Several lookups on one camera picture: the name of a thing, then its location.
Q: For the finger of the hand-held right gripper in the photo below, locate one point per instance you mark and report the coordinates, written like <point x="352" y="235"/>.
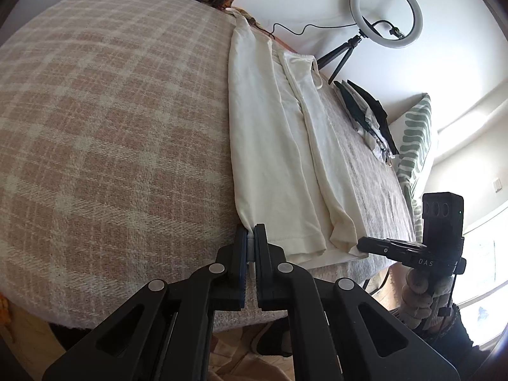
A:
<point x="381" y="249"/>

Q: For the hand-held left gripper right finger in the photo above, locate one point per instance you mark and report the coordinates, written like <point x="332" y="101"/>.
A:
<point x="260" y="254"/>

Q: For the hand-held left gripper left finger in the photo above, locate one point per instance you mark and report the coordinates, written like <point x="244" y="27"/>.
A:
<point x="242" y="254"/>

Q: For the white camisole top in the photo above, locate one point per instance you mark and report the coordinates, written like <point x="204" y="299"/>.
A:
<point x="274" y="158"/>

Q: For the person's right forearm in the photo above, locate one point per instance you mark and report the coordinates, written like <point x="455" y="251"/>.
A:
<point x="456" y="325"/>

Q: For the stack of folded clothes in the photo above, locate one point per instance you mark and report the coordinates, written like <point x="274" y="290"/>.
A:
<point x="371" y="123"/>

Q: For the person's right hand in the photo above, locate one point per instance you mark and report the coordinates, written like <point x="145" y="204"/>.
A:
<point x="416" y="289"/>

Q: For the green patterned pillow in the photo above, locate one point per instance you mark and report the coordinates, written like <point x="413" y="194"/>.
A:
<point x="414" y="143"/>

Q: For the beige plaid blanket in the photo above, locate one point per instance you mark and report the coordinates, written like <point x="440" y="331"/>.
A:
<point x="111" y="147"/>

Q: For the small black tripod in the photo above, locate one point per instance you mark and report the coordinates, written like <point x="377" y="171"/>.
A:
<point x="343" y="53"/>

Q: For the white wall switch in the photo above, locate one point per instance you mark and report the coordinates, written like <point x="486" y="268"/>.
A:
<point x="499" y="185"/>

